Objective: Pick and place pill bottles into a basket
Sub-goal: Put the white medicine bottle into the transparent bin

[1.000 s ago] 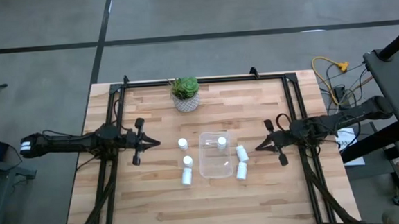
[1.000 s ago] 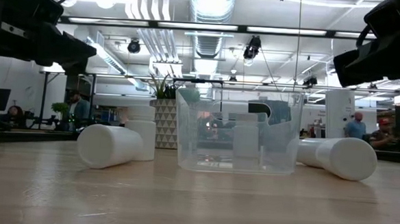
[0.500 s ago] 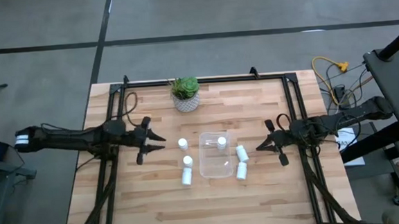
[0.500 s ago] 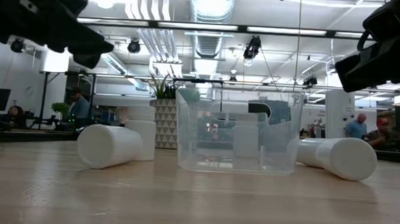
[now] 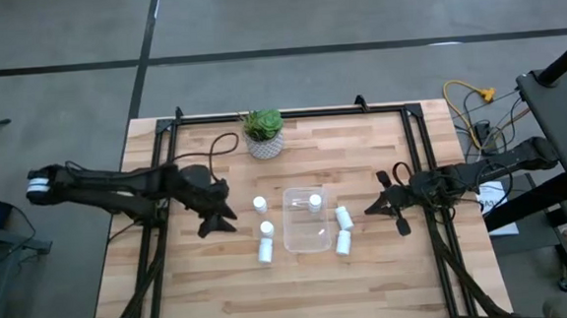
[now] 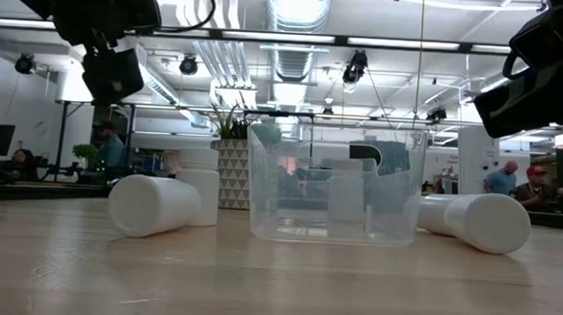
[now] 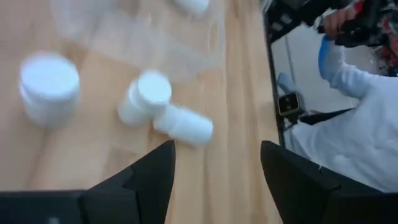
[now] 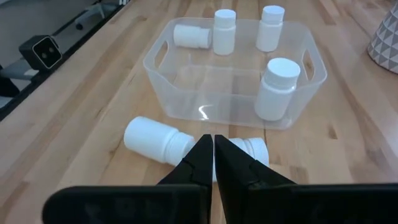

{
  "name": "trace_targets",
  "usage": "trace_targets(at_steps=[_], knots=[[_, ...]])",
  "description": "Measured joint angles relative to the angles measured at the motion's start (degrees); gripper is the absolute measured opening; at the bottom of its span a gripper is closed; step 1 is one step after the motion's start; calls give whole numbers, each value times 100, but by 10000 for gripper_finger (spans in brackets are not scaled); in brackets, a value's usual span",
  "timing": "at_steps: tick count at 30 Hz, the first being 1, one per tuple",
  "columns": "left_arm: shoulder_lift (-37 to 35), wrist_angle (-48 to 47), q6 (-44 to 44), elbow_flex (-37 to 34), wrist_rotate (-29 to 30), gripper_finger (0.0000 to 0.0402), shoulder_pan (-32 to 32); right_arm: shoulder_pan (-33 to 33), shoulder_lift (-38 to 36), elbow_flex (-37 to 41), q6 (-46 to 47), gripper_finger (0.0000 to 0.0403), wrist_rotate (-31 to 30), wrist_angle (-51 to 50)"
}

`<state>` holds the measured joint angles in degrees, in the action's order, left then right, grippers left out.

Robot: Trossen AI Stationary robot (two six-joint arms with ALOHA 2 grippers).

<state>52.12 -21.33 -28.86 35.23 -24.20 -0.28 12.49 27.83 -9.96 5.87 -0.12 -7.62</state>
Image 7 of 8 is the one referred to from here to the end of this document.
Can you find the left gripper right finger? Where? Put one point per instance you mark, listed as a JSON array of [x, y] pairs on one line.
[[304, 193]]

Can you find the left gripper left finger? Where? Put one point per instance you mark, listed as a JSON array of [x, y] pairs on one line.
[[140, 193]]

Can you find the white plastic pill bottle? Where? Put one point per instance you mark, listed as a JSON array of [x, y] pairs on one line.
[[192, 3], [149, 90], [186, 124], [49, 84]]

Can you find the clear plastic basket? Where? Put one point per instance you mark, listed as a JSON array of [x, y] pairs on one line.
[[140, 40]]

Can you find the person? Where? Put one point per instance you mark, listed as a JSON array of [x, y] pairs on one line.
[[357, 130]]

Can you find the person's hand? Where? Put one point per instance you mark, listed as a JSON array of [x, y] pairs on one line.
[[335, 21]]

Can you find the small table-level camera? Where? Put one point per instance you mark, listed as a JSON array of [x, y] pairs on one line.
[[288, 104]]

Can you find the black table frame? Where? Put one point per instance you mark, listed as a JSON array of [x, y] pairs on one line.
[[273, 77]]

